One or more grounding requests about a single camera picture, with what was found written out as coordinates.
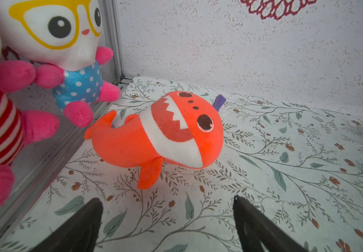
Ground aluminium frame post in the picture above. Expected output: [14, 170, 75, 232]
[99, 0, 124, 86]

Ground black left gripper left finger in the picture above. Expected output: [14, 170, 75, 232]
[31, 198, 103, 252]

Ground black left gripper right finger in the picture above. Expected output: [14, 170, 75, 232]
[232, 195, 306, 252]

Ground orange shark plush toy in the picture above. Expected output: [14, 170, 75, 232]
[85, 91, 226, 190]

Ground white plush blue dotted dress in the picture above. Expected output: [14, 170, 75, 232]
[0, 0, 120, 128]

